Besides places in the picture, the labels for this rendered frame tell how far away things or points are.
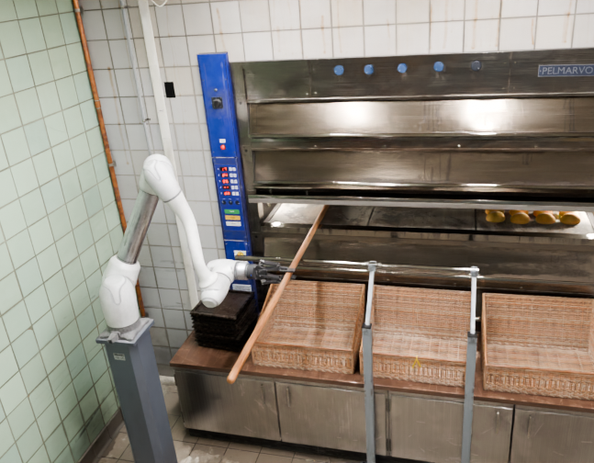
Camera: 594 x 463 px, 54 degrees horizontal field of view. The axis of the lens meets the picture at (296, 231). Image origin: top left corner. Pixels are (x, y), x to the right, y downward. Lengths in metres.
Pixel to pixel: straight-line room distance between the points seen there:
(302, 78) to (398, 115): 0.52
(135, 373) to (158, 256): 1.00
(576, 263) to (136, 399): 2.31
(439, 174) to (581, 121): 0.68
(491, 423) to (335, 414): 0.79
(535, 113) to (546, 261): 0.78
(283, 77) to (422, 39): 0.71
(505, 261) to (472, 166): 0.55
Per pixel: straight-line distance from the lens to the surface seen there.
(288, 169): 3.20
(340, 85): 3.03
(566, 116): 3.03
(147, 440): 3.26
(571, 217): 3.39
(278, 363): 3.21
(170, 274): 3.79
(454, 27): 2.92
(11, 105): 3.05
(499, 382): 3.07
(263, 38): 3.08
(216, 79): 3.17
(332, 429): 3.34
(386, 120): 3.02
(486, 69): 2.96
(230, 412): 3.48
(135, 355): 2.94
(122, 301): 2.82
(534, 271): 3.30
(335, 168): 3.14
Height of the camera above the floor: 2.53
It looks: 24 degrees down
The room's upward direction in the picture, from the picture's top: 5 degrees counter-clockwise
